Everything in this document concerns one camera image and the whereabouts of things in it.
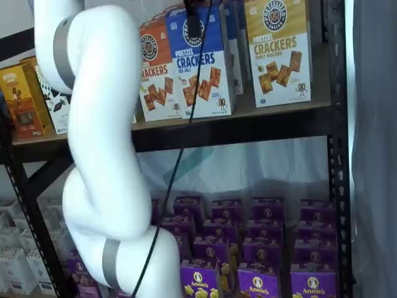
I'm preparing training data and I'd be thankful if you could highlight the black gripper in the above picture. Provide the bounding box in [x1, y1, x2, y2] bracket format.
[182, 0, 224, 37]

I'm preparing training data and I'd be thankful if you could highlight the blue white pretzel crackers box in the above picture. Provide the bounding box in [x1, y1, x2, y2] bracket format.
[223, 0, 249, 96]
[165, 3, 237, 120]

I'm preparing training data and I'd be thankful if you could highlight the orange white pretzel crackers box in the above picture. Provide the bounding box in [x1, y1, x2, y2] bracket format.
[138, 18, 184, 122]

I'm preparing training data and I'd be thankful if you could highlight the gold white pretzel crackers box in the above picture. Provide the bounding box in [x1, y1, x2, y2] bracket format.
[244, 0, 312, 109]

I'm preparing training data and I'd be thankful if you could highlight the black metal shelf rack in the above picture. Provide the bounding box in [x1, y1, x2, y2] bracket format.
[0, 0, 356, 298]

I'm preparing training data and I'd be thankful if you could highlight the white black patterned box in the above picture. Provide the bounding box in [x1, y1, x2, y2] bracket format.
[35, 65, 75, 135]

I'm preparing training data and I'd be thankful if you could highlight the brown orange snack box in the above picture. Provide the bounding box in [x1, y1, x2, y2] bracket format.
[0, 63, 48, 140]
[18, 55, 40, 68]

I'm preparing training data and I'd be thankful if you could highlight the purple Annie's pasta box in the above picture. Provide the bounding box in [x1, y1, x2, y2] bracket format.
[300, 199, 336, 221]
[251, 197, 285, 220]
[203, 219, 239, 239]
[151, 199, 161, 224]
[243, 238, 285, 271]
[237, 269, 282, 298]
[193, 236, 233, 264]
[297, 219, 337, 242]
[246, 218, 285, 240]
[66, 248, 104, 298]
[180, 259, 232, 298]
[290, 270, 338, 298]
[161, 216, 197, 238]
[212, 199, 243, 220]
[293, 238, 338, 274]
[172, 196, 205, 218]

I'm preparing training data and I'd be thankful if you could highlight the white carton box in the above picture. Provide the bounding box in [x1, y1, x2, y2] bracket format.
[0, 227, 23, 251]
[26, 250, 57, 294]
[18, 228, 40, 252]
[0, 248, 37, 296]

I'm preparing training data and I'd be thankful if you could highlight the white backdrop sheet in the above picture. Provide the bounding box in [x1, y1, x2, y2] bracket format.
[18, 145, 331, 205]

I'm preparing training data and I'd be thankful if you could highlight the white curtain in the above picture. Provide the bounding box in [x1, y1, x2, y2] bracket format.
[344, 0, 397, 298]

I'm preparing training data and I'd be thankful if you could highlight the black cable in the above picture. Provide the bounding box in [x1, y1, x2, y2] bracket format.
[132, 0, 218, 298]

